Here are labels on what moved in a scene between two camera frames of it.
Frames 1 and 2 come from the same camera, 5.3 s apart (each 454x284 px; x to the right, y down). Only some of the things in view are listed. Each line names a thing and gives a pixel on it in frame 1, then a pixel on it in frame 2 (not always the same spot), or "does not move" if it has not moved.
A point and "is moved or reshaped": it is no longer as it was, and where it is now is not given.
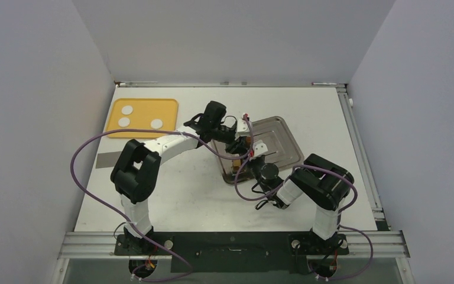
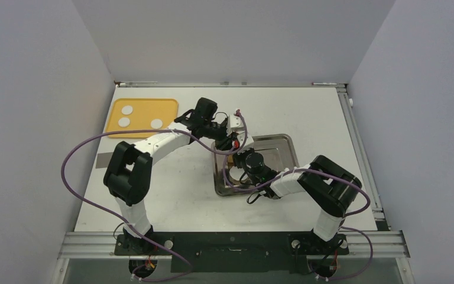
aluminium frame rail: x=361 y=154 does not move
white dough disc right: x=156 y=123 does not move
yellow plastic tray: x=142 y=113 does not move
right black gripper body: x=255 y=165 -> x=240 y=160
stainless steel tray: x=272 y=134 is moved or reshaped
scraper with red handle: x=107 y=160 does not move
